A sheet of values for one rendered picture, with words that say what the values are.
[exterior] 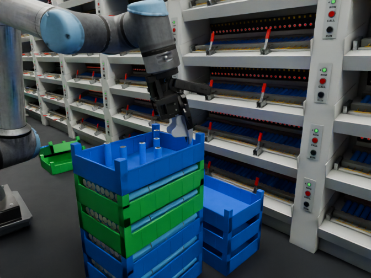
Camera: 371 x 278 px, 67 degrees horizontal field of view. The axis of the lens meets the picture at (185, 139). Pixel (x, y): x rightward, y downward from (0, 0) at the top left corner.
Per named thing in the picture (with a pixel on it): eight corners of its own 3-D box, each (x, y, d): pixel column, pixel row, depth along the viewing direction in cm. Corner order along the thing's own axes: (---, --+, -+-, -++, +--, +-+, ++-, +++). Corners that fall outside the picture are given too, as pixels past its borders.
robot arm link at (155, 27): (140, 4, 74) (171, -7, 68) (153, 52, 78) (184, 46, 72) (115, 6, 67) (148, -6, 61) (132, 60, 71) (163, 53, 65)
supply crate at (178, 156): (122, 196, 61) (120, 161, 58) (73, 172, 73) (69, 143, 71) (204, 159, 83) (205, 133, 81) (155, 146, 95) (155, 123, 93)
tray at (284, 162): (298, 178, 103) (296, 147, 97) (183, 144, 145) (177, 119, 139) (321, 151, 114) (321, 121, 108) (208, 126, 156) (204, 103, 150)
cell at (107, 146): (107, 166, 76) (106, 143, 74) (104, 165, 77) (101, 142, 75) (113, 164, 78) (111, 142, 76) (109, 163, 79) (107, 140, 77)
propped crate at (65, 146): (38, 156, 203) (36, 146, 202) (67, 150, 216) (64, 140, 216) (51, 154, 180) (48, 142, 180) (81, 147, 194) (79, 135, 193)
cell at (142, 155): (142, 166, 76) (141, 143, 75) (138, 164, 77) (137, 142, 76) (147, 164, 78) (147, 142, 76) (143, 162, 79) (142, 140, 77)
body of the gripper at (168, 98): (155, 117, 80) (142, 75, 75) (183, 107, 82) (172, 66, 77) (162, 123, 73) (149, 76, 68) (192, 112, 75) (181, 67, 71)
